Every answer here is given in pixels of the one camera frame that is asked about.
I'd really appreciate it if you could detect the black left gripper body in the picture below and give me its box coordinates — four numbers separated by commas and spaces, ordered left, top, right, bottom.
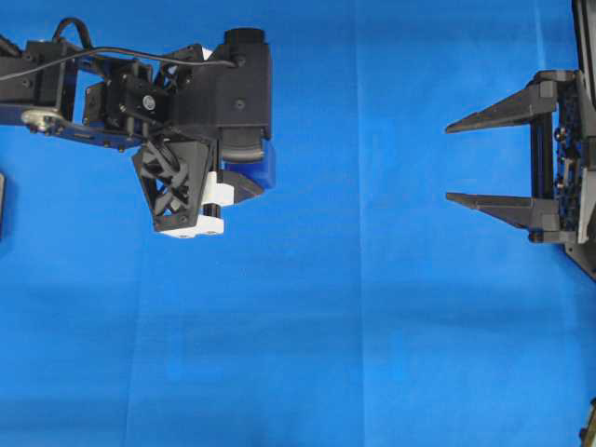
83, 45, 224, 238

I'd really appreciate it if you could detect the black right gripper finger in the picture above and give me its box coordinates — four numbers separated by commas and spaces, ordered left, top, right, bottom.
445, 80, 557, 134
446, 193, 561, 232

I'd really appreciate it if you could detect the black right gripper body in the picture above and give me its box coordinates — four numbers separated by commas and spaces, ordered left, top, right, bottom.
530, 71, 595, 245

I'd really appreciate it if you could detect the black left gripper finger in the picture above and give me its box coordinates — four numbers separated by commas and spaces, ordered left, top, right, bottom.
218, 169, 265, 206

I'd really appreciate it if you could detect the blue cube block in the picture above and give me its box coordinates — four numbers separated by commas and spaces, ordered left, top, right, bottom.
223, 140, 277, 189

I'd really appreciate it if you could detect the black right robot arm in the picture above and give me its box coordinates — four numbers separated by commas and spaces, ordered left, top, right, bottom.
446, 1, 595, 245

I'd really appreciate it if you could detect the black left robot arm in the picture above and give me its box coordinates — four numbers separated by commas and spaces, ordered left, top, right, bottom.
1, 18, 276, 238

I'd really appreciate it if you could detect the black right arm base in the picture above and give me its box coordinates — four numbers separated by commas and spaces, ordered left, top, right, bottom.
563, 242, 596, 280

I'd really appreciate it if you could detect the blue table cloth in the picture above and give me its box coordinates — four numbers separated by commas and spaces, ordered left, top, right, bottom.
1, 1, 595, 446

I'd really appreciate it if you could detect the black box at left edge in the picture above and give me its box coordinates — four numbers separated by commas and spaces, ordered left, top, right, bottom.
0, 172, 7, 238

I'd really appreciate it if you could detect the yellow-black object bottom right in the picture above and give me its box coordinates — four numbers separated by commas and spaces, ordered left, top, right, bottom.
578, 398, 596, 447

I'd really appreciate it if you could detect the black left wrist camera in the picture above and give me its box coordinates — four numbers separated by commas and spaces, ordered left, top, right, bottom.
168, 28, 272, 163

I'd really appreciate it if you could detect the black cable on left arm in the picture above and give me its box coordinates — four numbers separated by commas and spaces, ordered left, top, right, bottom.
0, 17, 237, 83

